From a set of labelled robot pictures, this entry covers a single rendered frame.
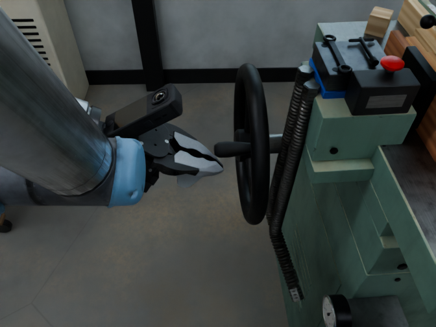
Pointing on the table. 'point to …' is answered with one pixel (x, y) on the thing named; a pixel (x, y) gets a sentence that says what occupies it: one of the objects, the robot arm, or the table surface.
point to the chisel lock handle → (427, 21)
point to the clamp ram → (416, 63)
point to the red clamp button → (392, 63)
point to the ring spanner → (337, 54)
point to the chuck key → (366, 48)
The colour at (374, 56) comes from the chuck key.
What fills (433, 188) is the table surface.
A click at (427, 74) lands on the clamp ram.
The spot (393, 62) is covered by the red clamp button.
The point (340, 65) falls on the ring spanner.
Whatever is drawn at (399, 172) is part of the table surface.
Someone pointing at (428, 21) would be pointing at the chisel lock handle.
